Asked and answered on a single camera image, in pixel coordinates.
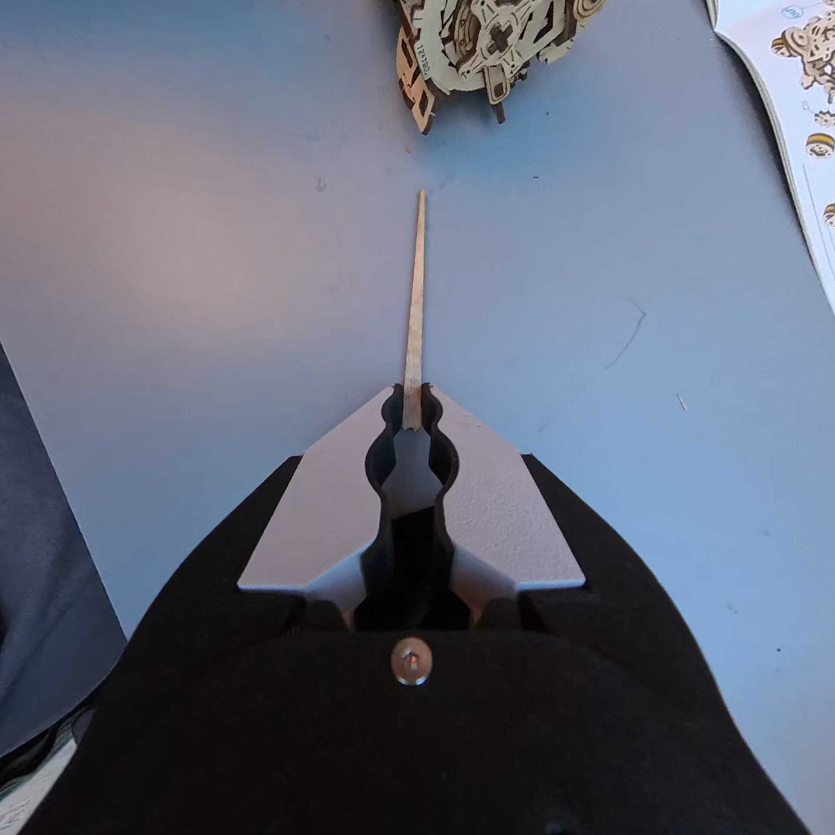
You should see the person's lap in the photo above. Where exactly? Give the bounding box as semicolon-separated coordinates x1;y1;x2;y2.
0;339;128;758

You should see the illustrated instruction booklet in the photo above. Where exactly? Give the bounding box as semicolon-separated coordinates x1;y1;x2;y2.
705;0;835;317

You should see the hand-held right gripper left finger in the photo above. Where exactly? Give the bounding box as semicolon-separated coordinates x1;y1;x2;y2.
237;384;402;630

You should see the wooden mechanical model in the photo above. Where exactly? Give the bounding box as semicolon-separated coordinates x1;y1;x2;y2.
393;0;611;136

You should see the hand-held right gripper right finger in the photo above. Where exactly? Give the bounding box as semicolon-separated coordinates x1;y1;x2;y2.
421;382;586;628

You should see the thin wooden stick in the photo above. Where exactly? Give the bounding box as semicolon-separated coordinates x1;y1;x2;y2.
402;189;428;431

